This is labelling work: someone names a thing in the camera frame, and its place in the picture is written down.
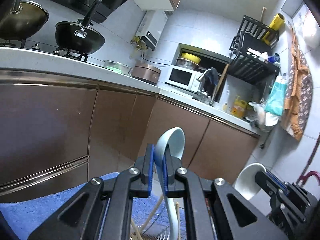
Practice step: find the blue terry towel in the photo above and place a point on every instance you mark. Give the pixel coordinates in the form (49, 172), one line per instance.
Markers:
(25, 217)

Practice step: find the black dish rack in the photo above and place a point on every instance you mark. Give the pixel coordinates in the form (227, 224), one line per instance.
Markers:
(251, 51)

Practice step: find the teal plastic bag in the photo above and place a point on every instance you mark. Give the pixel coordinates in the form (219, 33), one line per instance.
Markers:
(275, 102)

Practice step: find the yellow oil bottle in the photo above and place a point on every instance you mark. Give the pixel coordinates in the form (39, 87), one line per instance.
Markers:
(239, 107)

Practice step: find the yellow bowl on shelf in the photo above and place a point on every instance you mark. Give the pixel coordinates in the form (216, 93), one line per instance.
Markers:
(193, 58)

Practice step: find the yellow roll on rack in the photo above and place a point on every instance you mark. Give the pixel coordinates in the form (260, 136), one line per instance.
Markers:
(277, 23)

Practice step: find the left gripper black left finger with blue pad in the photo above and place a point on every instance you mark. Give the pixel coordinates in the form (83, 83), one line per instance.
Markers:
(101, 209)

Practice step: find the white microwave oven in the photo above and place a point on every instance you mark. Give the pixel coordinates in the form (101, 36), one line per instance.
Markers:
(183, 78)

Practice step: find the brass coloured wok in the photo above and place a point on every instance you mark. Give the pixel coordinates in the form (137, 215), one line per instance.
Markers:
(24, 19)

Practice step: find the black wok with handle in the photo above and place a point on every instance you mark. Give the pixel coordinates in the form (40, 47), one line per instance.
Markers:
(79, 36)

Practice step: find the small white spoon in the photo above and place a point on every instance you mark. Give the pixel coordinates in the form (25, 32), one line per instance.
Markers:
(245, 183)

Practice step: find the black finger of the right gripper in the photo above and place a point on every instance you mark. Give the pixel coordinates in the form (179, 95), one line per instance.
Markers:
(270, 183)

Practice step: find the chrome kitchen faucet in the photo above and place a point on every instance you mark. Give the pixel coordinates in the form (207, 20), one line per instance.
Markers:
(209, 81)

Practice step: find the pink rice cooker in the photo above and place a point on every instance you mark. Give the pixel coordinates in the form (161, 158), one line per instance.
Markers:
(146, 72)

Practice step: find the red handled umbrella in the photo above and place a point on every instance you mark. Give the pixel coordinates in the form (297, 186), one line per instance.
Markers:
(305, 175)

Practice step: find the wire utensil holder clear cup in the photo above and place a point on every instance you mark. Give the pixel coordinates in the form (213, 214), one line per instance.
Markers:
(158, 227)

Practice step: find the white water heater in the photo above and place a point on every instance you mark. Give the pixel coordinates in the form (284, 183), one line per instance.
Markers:
(151, 27)

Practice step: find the orange patterned apron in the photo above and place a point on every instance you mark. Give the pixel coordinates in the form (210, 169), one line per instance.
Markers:
(298, 94)

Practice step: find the green glass lidded dish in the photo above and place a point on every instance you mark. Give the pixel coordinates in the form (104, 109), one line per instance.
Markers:
(117, 67)

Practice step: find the large light blue spoon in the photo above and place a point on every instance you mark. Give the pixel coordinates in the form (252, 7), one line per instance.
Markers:
(175, 139)

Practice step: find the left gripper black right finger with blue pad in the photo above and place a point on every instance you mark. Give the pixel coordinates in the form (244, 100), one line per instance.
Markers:
(214, 210)

